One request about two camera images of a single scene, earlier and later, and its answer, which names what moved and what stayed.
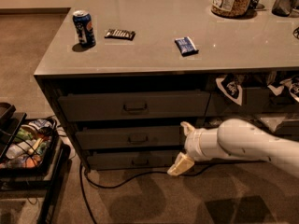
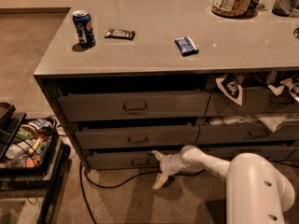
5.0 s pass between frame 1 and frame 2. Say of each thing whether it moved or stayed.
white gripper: moved
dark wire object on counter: stayed
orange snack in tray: stayed
